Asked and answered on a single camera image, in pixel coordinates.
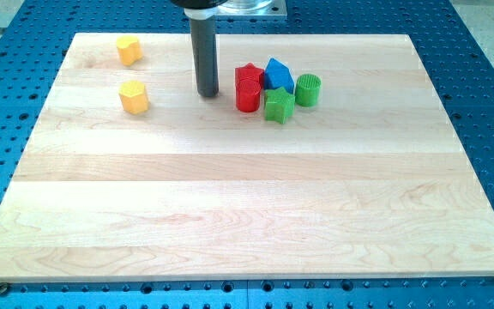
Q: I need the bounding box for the green cylinder block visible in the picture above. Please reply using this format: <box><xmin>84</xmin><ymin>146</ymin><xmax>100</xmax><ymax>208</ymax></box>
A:
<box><xmin>295</xmin><ymin>74</ymin><xmax>322</xmax><ymax>107</ymax></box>

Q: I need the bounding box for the green star block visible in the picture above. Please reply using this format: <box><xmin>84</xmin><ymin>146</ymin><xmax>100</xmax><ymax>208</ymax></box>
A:
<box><xmin>264</xmin><ymin>87</ymin><xmax>295</xmax><ymax>124</ymax></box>

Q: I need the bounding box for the yellow heart block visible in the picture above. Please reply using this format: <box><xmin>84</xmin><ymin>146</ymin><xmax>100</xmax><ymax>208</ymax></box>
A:
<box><xmin>116</xmin><ymin>35</ymin><xmax>143</xmax><ymax>66</ymax></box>

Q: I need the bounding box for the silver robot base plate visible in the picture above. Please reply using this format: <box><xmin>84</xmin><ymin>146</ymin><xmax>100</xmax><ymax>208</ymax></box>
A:
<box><xmin>216</xmin><ymin>0</ymin><xmax>287</xmax><ymax>21</ymax></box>

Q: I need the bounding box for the blue pentagon block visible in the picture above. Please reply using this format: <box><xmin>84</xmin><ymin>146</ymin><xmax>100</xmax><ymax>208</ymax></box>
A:
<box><xmin>264</xmin><ymin>58</ymin><xmax>295</xmax><ymax>94</ymax></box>

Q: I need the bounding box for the red star block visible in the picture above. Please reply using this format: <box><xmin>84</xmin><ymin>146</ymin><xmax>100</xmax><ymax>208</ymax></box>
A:
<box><xmin>235</xmin><ymin>63</ymin><xmax>265</xmax><ymax>88</ymax></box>

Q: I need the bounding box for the yellow hexagon block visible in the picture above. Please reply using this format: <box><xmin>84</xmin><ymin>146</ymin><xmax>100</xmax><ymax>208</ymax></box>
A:
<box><xmin>118</xmin><ymin>81</ymin><xmax>149</xmax><ymax>114</ymax></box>

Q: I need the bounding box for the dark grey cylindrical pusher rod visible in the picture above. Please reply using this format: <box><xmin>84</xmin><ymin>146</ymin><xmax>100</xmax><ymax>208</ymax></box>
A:
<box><xmin>190</xmin><ymin>17</ymin><xmax>219</xmax><ymax>97</ymax></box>

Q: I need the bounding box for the light wooden board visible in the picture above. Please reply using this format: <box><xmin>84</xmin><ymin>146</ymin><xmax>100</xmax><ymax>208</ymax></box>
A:
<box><xmin>0</xmin><ymin>33</ymin><xmax>494</xmax><ymax>282</ymax></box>

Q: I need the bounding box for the blue perforated table plate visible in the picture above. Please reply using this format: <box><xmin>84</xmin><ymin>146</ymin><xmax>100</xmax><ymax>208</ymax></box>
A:
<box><xmin>0</xmin><ymin>0</ymin><xmax>494</xmax><ymax>308</ymax></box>

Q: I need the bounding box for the red cylinder block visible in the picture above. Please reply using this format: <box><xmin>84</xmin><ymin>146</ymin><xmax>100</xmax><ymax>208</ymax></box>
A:
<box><xmin>236</xmin><ymin>79</ymin><xmax>262</xmax><ymax>112</ymax></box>

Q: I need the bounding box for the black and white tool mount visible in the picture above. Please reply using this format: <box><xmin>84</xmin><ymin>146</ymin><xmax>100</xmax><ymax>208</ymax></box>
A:
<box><xmin>171</xmin><ymin>0</ymin><xmax>227</xmax><ymax>20</ymax></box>

